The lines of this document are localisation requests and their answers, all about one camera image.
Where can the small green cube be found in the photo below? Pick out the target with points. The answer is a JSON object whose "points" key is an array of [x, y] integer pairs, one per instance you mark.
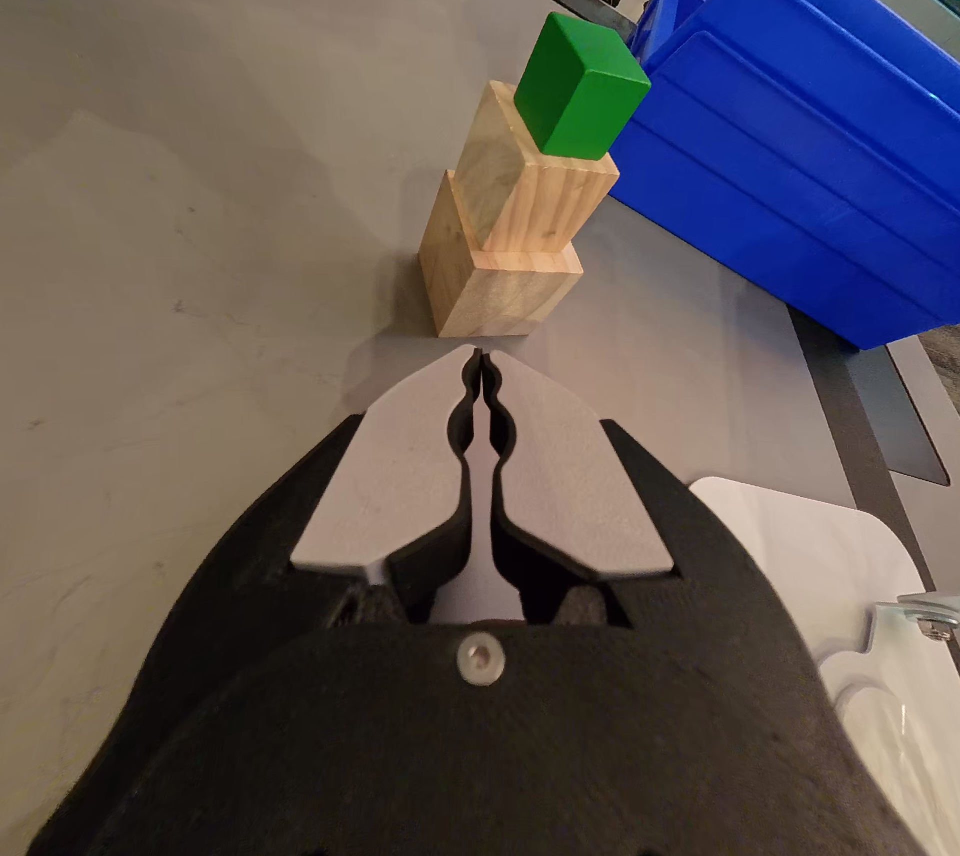
{"points": [[577, 91]]}

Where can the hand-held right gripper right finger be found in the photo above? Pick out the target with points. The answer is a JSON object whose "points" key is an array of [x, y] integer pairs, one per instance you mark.
{"points": [[577, 496]]}

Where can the large wooden cube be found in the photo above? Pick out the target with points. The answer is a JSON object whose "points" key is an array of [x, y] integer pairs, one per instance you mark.
{"points": [[510, 301], [547, 211]]}

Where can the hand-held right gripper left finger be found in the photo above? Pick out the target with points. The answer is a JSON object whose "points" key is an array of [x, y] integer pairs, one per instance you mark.
{"points": [[375, 496]]}

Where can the blue plastic bin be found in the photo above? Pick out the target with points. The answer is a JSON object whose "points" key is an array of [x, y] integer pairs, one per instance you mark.
{"points": [[787, 159]]}

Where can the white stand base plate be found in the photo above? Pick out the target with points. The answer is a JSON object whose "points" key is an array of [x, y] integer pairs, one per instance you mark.
{"points": [[810, 549]]}

